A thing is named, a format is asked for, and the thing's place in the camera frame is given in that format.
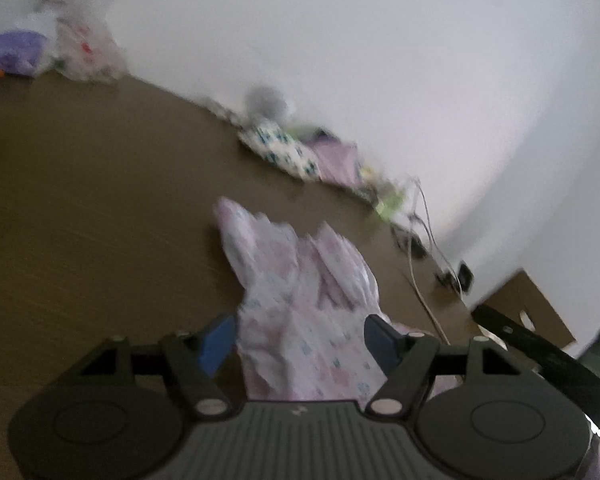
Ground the pink floral white garment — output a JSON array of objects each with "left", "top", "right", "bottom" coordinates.
[{"left": 214, "top": 197, "right": 386, "bottom": 406}]

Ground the clear plastic bag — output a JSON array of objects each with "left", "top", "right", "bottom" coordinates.
[{"left": 55, "top": 13, "right": 128, "bottom": 84}]

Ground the purple plastic bag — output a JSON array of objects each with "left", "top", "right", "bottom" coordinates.
[{"left": 0, "top": 29, "right": 48, "bottom": 77}]

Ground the folded lilac cloth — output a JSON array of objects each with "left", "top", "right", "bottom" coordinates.
[{"left": 309, "top": 140, "right": 362, "bottom": 188}]

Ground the green translucent box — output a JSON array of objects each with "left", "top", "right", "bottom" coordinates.
[{"left": 374, "top": 185, "right": 407, "bottom": 221}]

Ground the brown wooden chair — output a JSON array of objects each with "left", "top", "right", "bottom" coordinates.
[{"left": 480, "top": 270, "right": 576, "bottom": 349}]

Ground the white round speaker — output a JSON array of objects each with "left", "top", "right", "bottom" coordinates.
[{"left": 245, "top": 86, "right": 294, "bottom": 124}]

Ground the grey charging cable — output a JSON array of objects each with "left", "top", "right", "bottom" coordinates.
[{"left": 410, "top": 173, "right": 464, "bottom": 294}]

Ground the teal flower white pouch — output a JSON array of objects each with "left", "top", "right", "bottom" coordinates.
[{"left": 238, "top": 120, "right": 321, "bottom": 181}]

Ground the white charging cable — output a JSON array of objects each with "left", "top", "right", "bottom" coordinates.
[{"left": 402, "top": 179, "right": 454, "bottom": 346}]

